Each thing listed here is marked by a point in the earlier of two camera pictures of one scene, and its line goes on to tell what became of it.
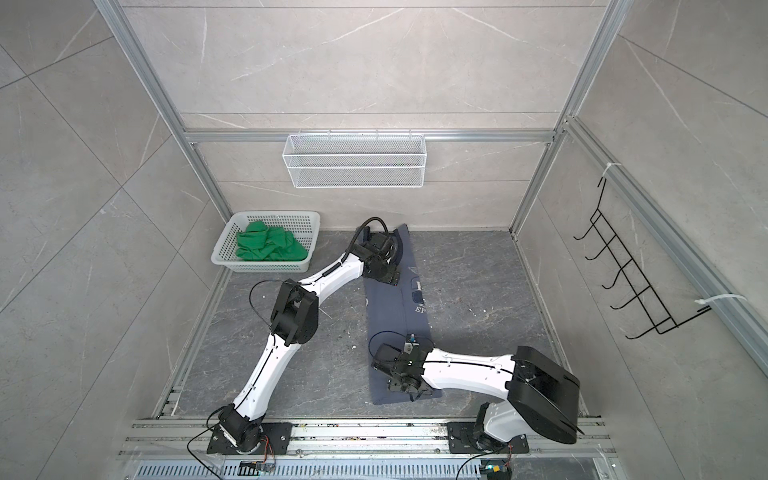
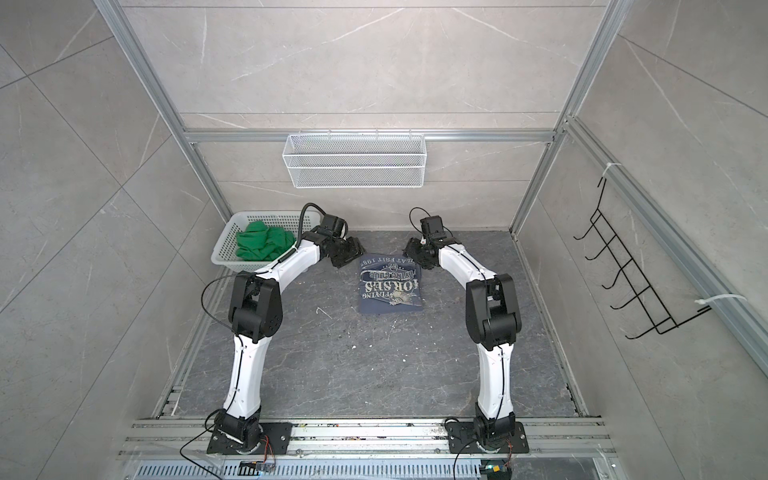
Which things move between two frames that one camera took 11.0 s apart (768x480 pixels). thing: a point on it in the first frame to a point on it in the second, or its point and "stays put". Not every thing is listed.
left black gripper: x=394 y=274 to x=357 y=248
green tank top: x=260 y=242 stays put
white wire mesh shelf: x=354 y=161 stays put
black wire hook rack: x=662 y=322 stays put
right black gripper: x=393 y=385 to x=411 y=251
